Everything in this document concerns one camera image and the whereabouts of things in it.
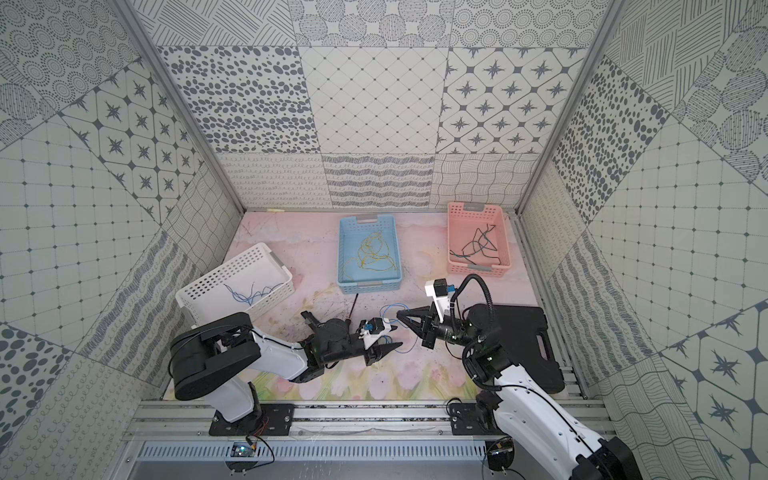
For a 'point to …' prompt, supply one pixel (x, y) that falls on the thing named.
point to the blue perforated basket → (350, 277)
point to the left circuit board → (242, 449)
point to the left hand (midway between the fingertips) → (404, 343)
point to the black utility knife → (309, 318)
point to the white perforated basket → (249, 283)
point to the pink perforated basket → (461, 227)
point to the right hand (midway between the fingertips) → (399, 317)
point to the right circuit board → (500, 453)
